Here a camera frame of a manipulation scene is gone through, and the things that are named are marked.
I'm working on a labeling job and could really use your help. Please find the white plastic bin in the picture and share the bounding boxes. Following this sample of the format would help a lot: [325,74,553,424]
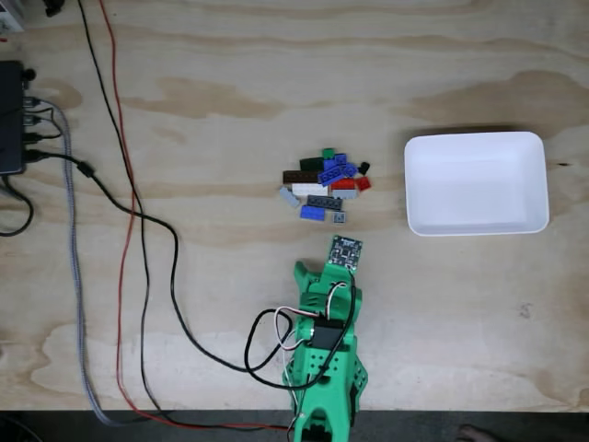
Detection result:
[403,131,550,237]

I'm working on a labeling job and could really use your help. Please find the short black hub cable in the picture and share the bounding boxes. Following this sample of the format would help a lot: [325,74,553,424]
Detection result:
[23,104,64,142]

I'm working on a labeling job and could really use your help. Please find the black looped cable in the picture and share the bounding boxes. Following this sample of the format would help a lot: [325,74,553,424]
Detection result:
[0,177,35,238]

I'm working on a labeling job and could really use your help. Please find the green camera circuit board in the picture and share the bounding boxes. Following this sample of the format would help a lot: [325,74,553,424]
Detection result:
[327,234,364,271]

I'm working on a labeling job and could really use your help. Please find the white box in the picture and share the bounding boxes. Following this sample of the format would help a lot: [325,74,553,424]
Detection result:
[0,0,25,32]

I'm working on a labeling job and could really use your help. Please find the thick black camera cable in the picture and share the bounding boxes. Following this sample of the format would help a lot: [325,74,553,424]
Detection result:
[25,149,361,389]

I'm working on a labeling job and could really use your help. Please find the dark grey hub box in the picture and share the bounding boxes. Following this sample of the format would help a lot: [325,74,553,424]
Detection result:
[0,60,28,176]

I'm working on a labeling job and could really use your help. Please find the brown long lego brick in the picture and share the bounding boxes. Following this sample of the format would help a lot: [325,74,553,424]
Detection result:
[282,169,319,186]

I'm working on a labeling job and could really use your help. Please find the grey braided cable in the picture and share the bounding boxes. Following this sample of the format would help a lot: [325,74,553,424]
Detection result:
[23,95,156,427]

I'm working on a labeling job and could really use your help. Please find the thin red power cable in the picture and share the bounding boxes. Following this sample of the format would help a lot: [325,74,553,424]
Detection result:
[98,0,300,433]

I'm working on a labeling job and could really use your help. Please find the thin black power cable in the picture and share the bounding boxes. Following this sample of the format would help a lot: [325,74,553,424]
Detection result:
[76,0,300,434]

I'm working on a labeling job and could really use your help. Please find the white long lego brick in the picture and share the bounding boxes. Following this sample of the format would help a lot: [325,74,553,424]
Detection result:
[291,182,333,197]

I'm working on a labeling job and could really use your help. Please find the blue oblong lego brick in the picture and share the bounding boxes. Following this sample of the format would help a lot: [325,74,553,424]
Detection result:
[318,166,346,186]

